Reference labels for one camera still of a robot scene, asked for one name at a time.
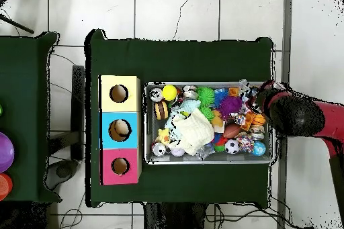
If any wooden box with three holes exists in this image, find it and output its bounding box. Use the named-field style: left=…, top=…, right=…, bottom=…
left=98, top=75, right=142, bottom=186

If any light teal cloth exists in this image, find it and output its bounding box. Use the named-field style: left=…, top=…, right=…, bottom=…
left=165, top=99, right=202, bottom=132

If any cream knitted cloth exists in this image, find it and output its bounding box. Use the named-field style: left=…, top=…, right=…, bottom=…
left=176, top=109, right=217, bottom=157

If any red soda can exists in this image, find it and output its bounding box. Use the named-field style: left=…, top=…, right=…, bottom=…
left=152, top=142, right=169, bottom=158

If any silver can with pull tab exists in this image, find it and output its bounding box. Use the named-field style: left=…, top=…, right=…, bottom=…
left=149, top=87, right=164, bottom=103

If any purple disc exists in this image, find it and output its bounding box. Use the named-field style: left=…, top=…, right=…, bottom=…
left=0, top=132, right=15, bottom=173

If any purple spiky ball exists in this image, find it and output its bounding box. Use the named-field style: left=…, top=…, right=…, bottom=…
left=220, top=95, right=244, bottom=117

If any red disc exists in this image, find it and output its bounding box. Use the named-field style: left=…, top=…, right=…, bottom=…
left=0, top=173, right=13, bottom=200

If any black side stand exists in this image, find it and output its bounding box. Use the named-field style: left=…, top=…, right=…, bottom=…
left=48, top=64, right=87, bottom=160

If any green spiky ball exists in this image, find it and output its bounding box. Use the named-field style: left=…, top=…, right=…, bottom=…
left=197, top=86, right=216, bottom=105

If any crushed silver can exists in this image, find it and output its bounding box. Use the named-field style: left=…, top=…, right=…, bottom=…
left=182, top=85, right=199, bottom=100

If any clear shallow mesh bin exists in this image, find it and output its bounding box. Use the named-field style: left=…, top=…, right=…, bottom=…
left=143, top=82, right=278, bottom=165

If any dark green side table cloth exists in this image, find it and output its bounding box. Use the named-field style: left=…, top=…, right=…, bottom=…
left=0, top=32, right=60, bottom=203

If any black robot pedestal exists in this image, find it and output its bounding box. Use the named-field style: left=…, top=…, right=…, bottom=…
left=144, top=201, right=216, bottom=229

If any clear blue-printed plastic packet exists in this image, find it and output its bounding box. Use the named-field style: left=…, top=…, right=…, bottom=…
left=239, top=80, right=260, bottom=103

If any yellow tennis ball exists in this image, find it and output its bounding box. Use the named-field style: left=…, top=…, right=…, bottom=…
left=162, top=85, right=179, bottom=101

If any small orange basketball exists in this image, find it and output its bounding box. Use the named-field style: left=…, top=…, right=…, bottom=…
left=252, top=113, right=268, bottom=128

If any small soccer ball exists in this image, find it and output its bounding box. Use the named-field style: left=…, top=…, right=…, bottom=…
left=224, top=139, right=241, bottom=155

